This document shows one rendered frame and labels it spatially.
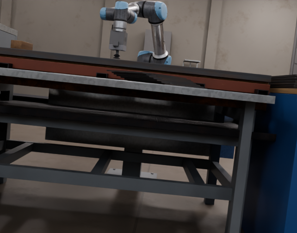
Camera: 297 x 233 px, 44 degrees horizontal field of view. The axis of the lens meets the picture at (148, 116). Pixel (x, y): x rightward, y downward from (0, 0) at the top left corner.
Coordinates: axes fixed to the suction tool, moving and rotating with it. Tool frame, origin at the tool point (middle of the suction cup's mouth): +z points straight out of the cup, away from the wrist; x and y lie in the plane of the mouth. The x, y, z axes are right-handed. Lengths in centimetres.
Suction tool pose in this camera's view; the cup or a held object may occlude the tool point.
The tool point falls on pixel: (116, 58)
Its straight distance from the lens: 214.9
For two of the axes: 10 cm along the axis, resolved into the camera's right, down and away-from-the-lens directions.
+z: -1.0, 9.9, 0.8
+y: 9.7, 1.2, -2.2
